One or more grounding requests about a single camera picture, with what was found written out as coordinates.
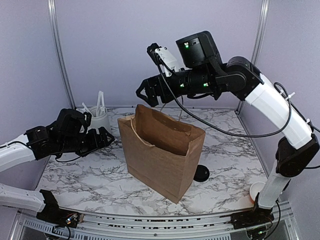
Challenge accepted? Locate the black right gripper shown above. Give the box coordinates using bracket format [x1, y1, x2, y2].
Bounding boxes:
[136, 65, 220, 106]

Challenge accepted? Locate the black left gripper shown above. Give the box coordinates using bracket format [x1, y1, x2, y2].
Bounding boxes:
[58, 126, 115, 157]

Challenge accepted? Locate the brown paper bag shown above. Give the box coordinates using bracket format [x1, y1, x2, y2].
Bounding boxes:
[117, 104, 206, 204]

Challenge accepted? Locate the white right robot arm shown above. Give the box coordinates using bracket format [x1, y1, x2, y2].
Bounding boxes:
[136, 31, 320, 229]

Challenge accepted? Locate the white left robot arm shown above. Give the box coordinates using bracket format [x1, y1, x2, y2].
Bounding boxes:
[0, 108, 115, 228]

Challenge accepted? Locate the white cup with stirrers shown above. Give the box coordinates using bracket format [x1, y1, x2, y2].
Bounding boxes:
[76, 90, 112, 133]

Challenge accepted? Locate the black cup lid stack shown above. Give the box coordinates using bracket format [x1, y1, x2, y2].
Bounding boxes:
[193, 164, 210, 182]

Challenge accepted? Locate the white orange paper cup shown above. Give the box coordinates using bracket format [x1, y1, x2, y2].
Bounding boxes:
[249, 181, 266, 203]

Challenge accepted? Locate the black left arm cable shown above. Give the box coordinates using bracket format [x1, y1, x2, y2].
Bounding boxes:
[0, 141, 83, 163]

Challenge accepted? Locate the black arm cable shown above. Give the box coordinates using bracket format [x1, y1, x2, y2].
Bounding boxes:
[156, 57, 320, 170]
[0, 141, 83, 163]

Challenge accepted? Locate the right aluminium frame post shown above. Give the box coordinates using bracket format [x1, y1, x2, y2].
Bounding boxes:
[236, 0, 270, 113]

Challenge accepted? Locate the aluminium frame post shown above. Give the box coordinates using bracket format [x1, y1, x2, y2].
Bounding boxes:
[236, 0, 270, 113]
[47, 0, 77, 109]

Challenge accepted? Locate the left aluminium frame post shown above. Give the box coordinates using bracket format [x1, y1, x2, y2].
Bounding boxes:
[47, 0, 77, 109]

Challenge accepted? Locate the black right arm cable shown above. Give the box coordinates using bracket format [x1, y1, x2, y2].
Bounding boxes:
[156, 57, 320, 170]

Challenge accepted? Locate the aluminium front rail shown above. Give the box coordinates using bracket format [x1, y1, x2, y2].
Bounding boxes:
[8, 202, 301, 240]

